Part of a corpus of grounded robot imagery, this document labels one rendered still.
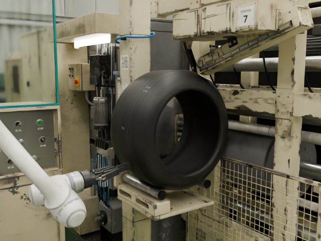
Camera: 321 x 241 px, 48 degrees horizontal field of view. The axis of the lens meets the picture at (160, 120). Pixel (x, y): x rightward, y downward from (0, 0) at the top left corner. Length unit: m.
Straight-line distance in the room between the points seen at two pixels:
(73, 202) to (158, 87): 0.60
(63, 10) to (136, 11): 9.47
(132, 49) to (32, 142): 0.77
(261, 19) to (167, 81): 0.48
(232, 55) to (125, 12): 0.61
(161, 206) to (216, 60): 0.82
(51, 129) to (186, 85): 0.90
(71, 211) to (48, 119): 0.94
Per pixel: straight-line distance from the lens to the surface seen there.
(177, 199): 1.90
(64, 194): 1.32
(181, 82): 1.60
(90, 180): 1.52
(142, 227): 2.14
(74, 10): 11.51
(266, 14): 1.66
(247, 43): 1.82
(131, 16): 1.94
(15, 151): 1.31
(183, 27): 1.98
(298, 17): 1.67
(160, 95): 1.54
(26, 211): 2.18
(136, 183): 1.81
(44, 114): 2.13
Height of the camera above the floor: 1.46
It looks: 8 degrees down
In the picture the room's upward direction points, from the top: straight up
